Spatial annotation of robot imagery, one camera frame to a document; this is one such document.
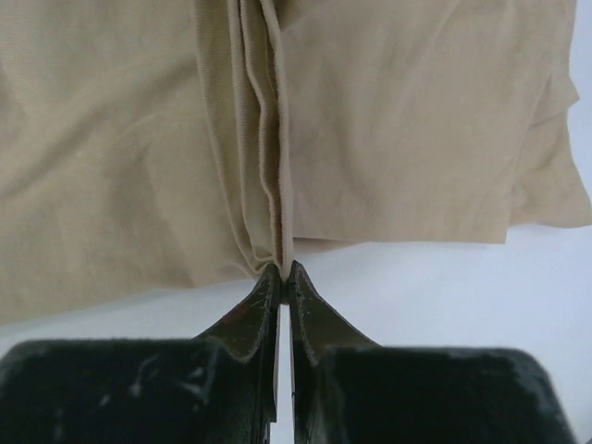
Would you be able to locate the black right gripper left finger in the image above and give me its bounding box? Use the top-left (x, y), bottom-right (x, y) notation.
top-left (198, 264), bottom-right (282, 423)

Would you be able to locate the beige t shirt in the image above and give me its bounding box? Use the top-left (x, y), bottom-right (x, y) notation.
top-left (1, 1), bottom-right (591, 323)

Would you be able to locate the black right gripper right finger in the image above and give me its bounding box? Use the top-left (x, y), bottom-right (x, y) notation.
top-left (286, 261), bottom-right (378, 443)

